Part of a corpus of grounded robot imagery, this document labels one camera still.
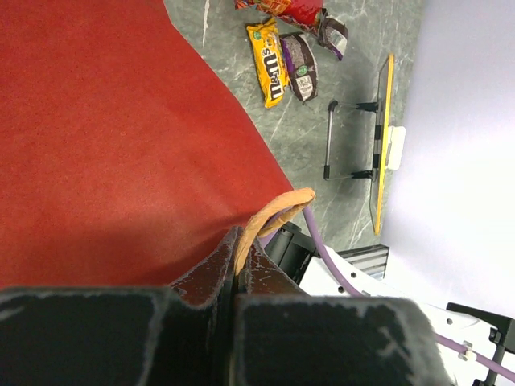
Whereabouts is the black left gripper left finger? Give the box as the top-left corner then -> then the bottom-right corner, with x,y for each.
1,227 -> 242,385

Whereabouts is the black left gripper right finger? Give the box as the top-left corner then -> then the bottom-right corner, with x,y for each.
231,242 -> 451,385

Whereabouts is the yellow-framed small whiteboard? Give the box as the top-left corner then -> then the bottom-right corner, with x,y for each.
369,53 -> 394,236

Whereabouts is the purple brown M&M's packet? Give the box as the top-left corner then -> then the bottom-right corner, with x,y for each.
317,9 -> 348,61

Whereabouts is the yellow M&M's packet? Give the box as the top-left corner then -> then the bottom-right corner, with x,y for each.
245,18 -> 290,109

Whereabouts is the aluminium frame rail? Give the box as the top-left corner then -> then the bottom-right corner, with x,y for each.
337,244 -> 389,281

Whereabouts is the red candy bag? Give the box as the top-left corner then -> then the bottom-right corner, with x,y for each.
234,0 -> 325,28

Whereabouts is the red paper bag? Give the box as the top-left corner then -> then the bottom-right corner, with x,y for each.
1,1 -> 291,287

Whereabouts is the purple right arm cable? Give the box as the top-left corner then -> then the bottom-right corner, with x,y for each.
257,204 -> 515,384

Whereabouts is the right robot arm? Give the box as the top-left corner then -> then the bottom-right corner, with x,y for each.
262,223 -> 514,385

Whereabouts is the white whiteboard eraser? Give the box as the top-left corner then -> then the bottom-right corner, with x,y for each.
386,126 -> 406,170

